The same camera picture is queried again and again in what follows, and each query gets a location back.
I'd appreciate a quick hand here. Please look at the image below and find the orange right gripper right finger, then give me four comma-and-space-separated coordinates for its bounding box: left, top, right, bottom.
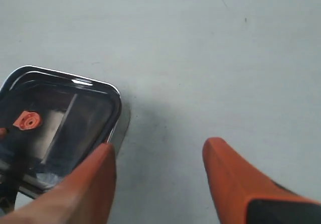
202, 137, 320, 224

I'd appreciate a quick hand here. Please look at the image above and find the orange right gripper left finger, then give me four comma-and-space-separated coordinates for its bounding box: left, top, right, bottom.
1, 143, 116, 223

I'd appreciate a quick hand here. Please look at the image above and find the stainless steel lunch box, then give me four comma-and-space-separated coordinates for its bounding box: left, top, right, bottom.
0, 64, 132, 199

